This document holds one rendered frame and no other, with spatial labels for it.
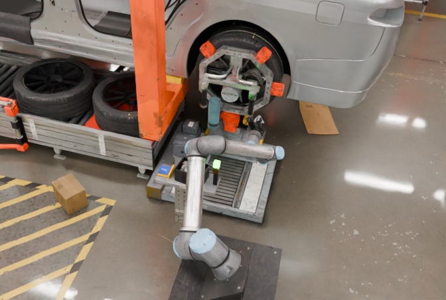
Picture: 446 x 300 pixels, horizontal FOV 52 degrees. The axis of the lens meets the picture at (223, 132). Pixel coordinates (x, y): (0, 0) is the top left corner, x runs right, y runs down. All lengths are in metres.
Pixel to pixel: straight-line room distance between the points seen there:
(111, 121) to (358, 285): 2.18
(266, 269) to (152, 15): 1.68
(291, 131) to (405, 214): 1.24
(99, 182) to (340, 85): 2.03
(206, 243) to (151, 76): 1.14
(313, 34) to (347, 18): 0.24
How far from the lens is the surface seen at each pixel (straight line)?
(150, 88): 3.11
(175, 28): 3.46
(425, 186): 4.28
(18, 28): 4.13
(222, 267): 2.70
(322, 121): 4.58
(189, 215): 2.80
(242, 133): 3.91
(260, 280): 2.92
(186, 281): 2.89
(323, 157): 4.20
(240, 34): 3.36
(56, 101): 3.94
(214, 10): 3.27
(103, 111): 3.73
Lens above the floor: 2.75
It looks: 40 degrees down
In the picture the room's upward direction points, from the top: 5 degrees clockwise
